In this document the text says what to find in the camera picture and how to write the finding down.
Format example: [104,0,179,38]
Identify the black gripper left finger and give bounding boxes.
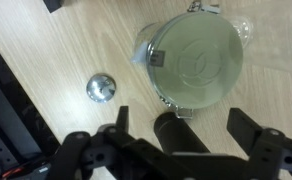
[49,105,187,180]

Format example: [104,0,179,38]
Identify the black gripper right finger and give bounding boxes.
[226,108,292,180]

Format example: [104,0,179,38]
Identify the small round silver cap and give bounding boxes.
[85,73,117,104]

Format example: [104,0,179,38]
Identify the black thermos flask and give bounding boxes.
[153,111,210,156]

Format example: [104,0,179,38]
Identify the black robot mounting stand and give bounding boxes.
[0,33,62,180]

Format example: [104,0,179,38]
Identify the clear glass cup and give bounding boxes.
[129,0,227,119]

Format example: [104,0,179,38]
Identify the glass carafe with funnel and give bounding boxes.
[230,13,292,78]

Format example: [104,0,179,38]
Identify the black tape strip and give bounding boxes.
[42,0,65,14]

